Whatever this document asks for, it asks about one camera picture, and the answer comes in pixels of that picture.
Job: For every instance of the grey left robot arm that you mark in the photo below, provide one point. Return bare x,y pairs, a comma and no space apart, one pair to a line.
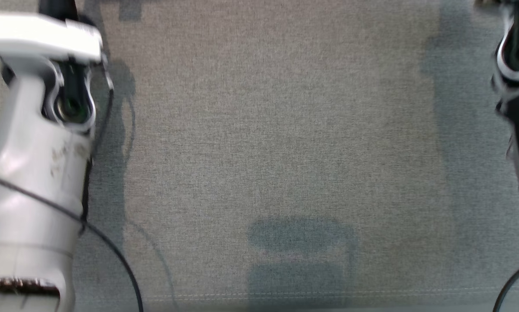
25,182

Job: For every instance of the grey fabric sofa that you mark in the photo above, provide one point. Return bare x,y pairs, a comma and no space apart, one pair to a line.
285,151

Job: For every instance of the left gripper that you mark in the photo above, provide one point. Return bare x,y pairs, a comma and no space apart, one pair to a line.
38,37

